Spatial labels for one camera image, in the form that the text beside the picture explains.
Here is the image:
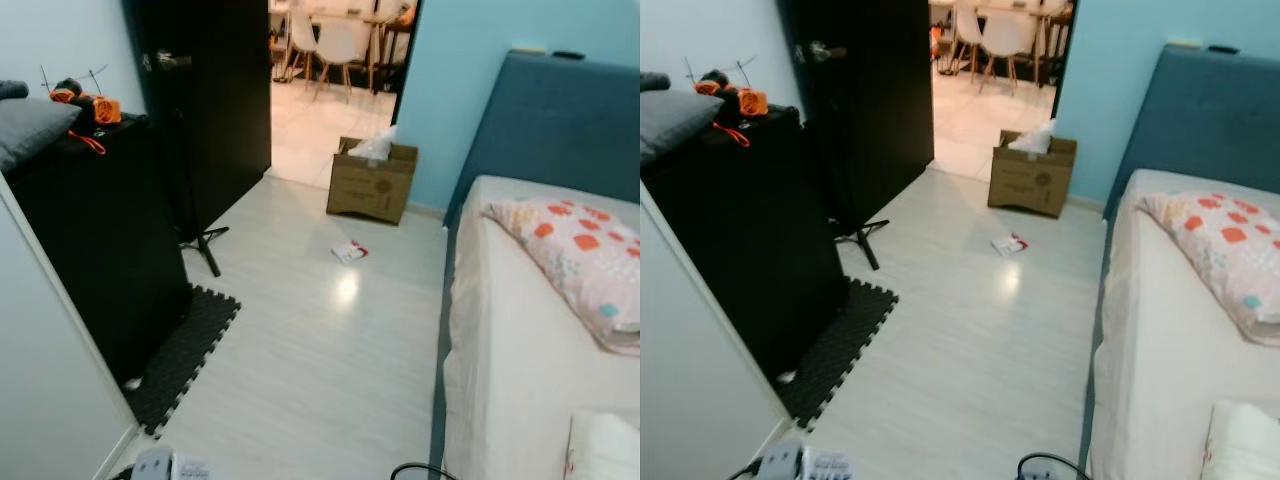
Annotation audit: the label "white chair wooden legs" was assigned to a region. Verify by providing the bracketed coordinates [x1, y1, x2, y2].
[950, 5, 986, 71]
[315, 20, 367, 101]
[980, 10, 1031, 91]
[285, 10, 321, 81]

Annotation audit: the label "orange black device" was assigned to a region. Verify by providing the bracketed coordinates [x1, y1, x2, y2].
[695, 70, 771, 123]
[50, 76, 123, 129]

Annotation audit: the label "mattress with cream sheet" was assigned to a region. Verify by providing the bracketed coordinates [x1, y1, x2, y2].
[1090, 168, 1280, 480]
[443, 175, 641, 480]

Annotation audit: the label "white wardrobe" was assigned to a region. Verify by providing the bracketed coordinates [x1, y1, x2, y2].
[0, 170, 141, 480]
[640, 180, 791, 480]

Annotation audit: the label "black door frame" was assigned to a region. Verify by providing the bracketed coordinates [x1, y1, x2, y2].
[392, 0, 423, 126]
[1050, 0, 1076, 116]

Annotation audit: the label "black foam floor mat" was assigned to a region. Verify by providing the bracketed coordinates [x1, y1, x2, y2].
[122, 287, 242, 438]
[775, 278, 899, 431]

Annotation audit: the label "black room door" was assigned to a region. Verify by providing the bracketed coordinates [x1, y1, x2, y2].
[778, 0, 936, 229]
[122, 0, 273, 241]

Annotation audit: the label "black tripod stand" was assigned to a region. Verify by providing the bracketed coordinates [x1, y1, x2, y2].
[175, 100, 231, 278]
[830, 100, 891, 271]

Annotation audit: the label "pink pillow with orange patches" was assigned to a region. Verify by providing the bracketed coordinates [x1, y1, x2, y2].
[1138, 190, 1280, 348]
[482, 196, 641, 357]

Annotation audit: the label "wooden dining table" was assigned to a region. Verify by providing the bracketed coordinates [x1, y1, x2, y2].
[935, 0, 1073, 89]
[272, 0, 416, 96]

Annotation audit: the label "blue upholstered headboard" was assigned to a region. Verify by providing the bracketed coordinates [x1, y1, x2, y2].
[1103, 43, 1280, 221]
[443, 50, 641, 229]

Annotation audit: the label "grey cushion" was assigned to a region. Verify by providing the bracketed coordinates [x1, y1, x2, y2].
[0, 95, 83, 173]
[640, 88, 726, 166]

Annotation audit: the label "dark blue bed base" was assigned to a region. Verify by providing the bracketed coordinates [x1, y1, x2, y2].
[428, 205, 459, 480]
[1078, 200, 1113, 471]

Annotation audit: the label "black cabinet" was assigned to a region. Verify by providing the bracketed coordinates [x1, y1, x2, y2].
[640, 105, 851, 381]
[0, 110, 194, 386]

